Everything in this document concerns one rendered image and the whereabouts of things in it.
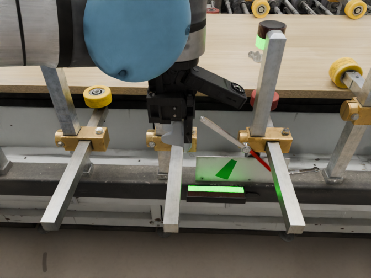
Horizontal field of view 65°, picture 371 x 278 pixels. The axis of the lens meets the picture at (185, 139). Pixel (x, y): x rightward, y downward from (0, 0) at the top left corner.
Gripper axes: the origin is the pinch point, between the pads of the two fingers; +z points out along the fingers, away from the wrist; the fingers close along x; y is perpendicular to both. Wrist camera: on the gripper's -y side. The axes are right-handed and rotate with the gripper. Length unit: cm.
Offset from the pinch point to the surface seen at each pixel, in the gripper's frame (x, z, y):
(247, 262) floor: -25, 96, -29
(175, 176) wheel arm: -1.5, 10.6, 3.1
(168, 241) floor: -35, 96, 10
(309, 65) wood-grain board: -50, 6, -42
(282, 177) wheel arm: -1.2, 10.3, -21.5
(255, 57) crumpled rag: -55, 5, -24
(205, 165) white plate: -14.2, 19.6, -4.7
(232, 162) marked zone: -14.0, 18.4, -12.1
